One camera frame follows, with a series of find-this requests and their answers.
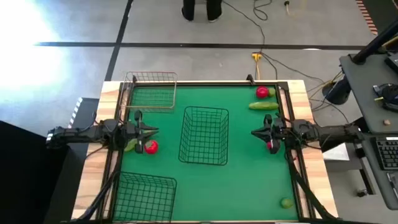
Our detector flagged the large black box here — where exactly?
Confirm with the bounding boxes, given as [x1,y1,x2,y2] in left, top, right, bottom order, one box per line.
[0,120,71,224]

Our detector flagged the black controller device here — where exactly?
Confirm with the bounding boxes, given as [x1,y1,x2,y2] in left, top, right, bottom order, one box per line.
[373,83,398,113]

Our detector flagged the black desk leg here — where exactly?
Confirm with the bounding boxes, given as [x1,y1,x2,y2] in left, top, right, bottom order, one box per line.
[354,146,377,195]

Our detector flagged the black keyboard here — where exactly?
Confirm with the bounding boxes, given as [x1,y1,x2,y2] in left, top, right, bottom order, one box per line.
[374,136,398,171]

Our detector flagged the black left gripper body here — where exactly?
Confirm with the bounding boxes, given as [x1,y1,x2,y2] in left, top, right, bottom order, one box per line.
[122,110,144,154]

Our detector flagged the grey desk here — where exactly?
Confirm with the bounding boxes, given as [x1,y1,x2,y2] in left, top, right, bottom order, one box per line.
[360,133,398,211]

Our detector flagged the thin black floor cable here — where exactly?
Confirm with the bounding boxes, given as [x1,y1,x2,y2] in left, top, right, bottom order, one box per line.
[261,52,326,84]

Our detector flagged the green felt mat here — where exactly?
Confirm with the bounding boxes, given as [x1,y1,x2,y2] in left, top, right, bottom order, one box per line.
[112,84,299,222]

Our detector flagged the black slanted pole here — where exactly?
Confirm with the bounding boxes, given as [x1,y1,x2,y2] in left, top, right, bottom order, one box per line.
[352,19,398,65]

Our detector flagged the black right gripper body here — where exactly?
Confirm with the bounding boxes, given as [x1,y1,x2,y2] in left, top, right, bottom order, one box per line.
[264,113,286,155]

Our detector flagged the long black floor cable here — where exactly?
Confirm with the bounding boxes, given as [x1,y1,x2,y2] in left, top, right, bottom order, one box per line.
[221,0,266,54]

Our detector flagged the yellow cable with black plug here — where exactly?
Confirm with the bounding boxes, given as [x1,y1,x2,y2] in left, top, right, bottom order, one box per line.
[283,0,308,16]

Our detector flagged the green cucumber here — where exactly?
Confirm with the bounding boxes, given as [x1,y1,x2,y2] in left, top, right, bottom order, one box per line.
[248,101,280,111]
[124,138,138,153]

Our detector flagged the person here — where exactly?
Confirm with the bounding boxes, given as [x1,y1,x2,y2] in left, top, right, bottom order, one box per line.
[181,0,224,23]

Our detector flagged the coiled black floor cable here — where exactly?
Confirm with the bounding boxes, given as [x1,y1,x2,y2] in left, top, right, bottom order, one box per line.
[252,0,274,22]

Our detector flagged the gold wire basket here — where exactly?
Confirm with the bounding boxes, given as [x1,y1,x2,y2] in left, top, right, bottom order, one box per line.
[120,71,178,114]

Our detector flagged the black cabinet with striped edge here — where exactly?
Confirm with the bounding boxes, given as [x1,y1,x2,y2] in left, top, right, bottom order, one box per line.
[43,97,100,224]

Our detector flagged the yellow power connector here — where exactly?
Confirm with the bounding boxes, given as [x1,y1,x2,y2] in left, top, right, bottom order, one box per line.
[251,52,263,81]

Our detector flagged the grey side table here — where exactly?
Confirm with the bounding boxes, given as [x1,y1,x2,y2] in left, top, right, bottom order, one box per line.
[338,52,398,135]

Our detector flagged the low black wire basket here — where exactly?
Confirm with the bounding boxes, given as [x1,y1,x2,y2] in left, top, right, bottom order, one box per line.
[111,170,178,223]

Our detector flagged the black floor mat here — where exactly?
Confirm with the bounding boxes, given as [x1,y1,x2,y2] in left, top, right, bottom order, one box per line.
[360,0,398,35]

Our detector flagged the round black stand base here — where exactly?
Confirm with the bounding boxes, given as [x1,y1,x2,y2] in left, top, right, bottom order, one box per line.
[322,74,352,106]

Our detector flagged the tall black wire basket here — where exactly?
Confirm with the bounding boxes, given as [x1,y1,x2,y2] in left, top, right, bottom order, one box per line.
[178,106,230,166]

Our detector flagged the yellow floor cable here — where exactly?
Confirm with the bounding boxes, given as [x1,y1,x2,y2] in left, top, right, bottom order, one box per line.
[307,70,345,100]

